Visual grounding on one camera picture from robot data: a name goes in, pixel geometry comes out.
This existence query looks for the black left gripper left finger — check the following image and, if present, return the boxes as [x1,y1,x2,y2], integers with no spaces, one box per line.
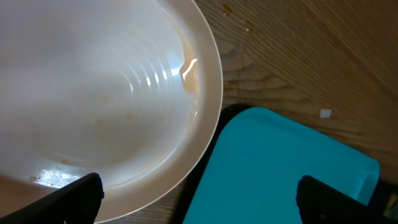
[1,172,104,224]

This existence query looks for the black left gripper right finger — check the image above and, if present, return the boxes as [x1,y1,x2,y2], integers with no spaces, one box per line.
[296,175,397,224]

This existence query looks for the pinkish white plate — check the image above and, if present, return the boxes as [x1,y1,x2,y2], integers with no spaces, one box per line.
[1,0,223,223]

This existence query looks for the teal plastic tray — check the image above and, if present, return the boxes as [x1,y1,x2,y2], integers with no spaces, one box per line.
[184,108,380,224]

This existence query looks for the small white paper scrap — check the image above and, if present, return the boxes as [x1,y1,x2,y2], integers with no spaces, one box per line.
[320,109,332,118]

